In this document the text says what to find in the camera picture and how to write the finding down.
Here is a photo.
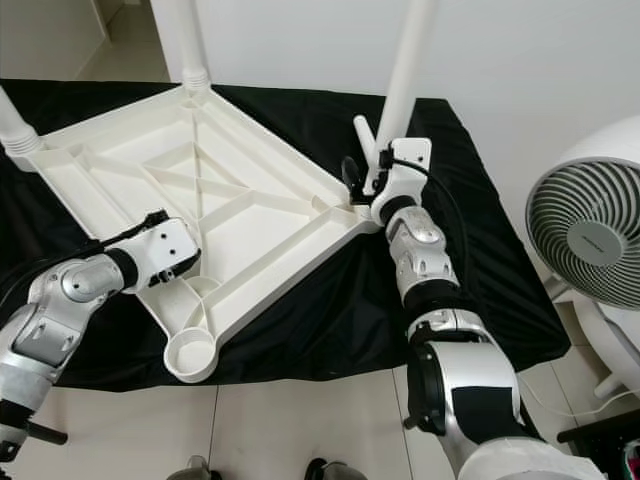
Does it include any black table cloth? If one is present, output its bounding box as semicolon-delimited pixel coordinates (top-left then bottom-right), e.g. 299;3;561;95
0;80;573;389

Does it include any white fan cable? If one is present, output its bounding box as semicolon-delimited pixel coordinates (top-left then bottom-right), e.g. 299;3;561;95
520;375;576;421

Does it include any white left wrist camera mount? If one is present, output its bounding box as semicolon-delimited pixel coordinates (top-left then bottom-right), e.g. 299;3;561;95
135;218;201;281

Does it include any black metal rack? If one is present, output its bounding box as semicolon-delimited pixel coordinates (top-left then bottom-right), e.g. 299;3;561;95
558;408;640;446

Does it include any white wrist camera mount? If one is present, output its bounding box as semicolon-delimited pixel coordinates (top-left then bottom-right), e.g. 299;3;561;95
372;138;433;223
135;218;201;281

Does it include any robot left leg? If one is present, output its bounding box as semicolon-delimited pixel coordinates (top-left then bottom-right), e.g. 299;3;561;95
178;456;216;480

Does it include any black metal table leg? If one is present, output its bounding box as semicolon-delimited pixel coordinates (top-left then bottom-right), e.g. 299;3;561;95
20;420;69;446

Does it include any robot leg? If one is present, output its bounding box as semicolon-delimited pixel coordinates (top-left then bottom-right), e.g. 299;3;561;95
178;456;216;480
305;460;361;480

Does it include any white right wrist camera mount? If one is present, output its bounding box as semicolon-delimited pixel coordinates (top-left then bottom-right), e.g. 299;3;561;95
372;138;433;223

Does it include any robot right leg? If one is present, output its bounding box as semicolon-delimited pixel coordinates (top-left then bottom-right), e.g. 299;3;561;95
305;460;361;480

